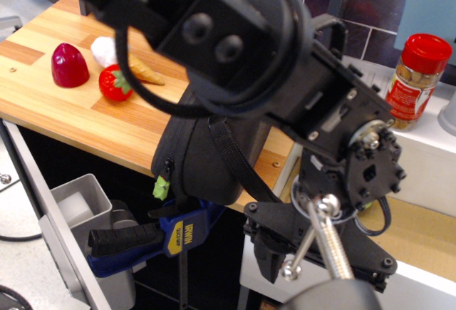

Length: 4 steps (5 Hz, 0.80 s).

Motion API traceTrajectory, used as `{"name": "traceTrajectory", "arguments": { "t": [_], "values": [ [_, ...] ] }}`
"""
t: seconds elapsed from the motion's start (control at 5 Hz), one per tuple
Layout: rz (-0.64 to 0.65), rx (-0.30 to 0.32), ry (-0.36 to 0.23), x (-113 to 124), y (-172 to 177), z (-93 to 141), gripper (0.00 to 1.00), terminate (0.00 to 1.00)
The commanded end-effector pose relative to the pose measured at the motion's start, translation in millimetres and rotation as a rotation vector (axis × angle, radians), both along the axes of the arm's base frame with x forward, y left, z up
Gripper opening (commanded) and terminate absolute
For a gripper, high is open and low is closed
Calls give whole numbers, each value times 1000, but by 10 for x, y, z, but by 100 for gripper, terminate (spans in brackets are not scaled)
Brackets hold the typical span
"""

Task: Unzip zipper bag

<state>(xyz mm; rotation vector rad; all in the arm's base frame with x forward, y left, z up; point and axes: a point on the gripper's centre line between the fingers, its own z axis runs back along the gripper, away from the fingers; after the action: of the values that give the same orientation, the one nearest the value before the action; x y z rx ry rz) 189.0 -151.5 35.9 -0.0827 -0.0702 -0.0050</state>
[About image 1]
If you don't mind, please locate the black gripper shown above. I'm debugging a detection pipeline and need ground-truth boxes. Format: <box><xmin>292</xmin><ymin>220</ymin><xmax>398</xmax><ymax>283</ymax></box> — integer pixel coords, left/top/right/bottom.
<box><xmin>244</xmin><ymin>195</ymin><xmax>398</xmax><ymax>292</ymax></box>

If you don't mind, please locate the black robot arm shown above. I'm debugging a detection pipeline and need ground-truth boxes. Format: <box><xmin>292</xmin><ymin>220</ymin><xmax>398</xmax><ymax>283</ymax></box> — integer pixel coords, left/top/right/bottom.
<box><xmin>84</xmin><ymin>0</ymin><xmax>405</xmax><ymax>291</ymax></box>

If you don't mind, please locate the black zipper bag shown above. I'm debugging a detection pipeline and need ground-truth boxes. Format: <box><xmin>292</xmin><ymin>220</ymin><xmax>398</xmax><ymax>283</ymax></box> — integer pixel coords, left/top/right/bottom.
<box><xmin>151</xmin><ymin>115</ymin><xmax>277</xmax><ymax>205</ymax></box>

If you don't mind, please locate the green zipper pull tab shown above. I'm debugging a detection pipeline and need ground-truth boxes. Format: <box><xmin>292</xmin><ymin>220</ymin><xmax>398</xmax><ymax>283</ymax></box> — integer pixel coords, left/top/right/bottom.
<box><xmin>152</xmin><ymin>176</ymin><xmax>170</xmax><ymax>201</ymax></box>

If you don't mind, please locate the blue Irwin bar clamp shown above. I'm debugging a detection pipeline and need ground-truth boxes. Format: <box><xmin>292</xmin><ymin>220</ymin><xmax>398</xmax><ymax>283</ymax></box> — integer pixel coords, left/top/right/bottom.
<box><xmin>89</xmin><ymin>200</ymin><xmax>225</xmax><ymax>309</ymax></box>

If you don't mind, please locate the grey metal bin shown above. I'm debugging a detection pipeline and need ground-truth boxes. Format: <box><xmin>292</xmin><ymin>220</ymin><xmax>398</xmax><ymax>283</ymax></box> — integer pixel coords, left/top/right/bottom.
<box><xmin>51</xmin><ymin>174</ymin><xmax>136</xmax><ymax>309</ymax></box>

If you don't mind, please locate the red-lidded nut jar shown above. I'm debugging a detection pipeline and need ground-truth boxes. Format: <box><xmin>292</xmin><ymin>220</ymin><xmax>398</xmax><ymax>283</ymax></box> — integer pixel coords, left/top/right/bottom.
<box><xmin>385</xmin><ymin>33</ymin><xmax>452</xmax><ymax>131</ymax></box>

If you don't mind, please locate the grey cylinder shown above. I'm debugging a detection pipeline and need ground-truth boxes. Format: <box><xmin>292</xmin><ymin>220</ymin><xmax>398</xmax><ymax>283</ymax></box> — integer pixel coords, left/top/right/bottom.
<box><xmin>437</xmin><ymin>93</ymin><xmax>456</xmax><ymax>136</ymax></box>

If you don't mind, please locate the red toy strawberry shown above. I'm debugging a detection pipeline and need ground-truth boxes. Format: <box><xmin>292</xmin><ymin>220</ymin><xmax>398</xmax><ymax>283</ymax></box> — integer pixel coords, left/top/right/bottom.
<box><xmin>98</xmin><ymin>64</ymin><xmax>133</xmax><ymax>101</ymax></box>

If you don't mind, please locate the toy ice cream cone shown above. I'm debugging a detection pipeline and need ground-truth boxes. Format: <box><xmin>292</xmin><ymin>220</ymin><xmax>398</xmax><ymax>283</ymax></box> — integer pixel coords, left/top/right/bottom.
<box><xmin>90</xmin><ymin>36</ymin><xmax>165</xmax><ymax>86</ymax></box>

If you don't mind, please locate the dark red toy eggplant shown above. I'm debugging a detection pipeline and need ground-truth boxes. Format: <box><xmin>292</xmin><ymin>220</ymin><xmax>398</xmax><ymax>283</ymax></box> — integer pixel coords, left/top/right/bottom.
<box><xmin>51</xmin><ymin>43</ymin><xmax>90</xmax><ymax>88</ymax></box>

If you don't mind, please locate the silver clamp screw handle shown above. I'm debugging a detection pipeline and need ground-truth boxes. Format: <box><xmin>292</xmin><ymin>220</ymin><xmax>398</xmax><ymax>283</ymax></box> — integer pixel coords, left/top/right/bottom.
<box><xmin>281</xmin><ymin>194</ymin><xmax>354</xmax><ymax>281</ymax></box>

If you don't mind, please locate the black cable loop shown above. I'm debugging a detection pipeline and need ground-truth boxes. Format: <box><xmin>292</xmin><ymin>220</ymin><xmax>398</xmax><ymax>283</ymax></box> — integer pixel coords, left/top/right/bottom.
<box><xmin>114</xmin><ymin>26</ymin><xmax>214</xmax><ymax>118</ymax></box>

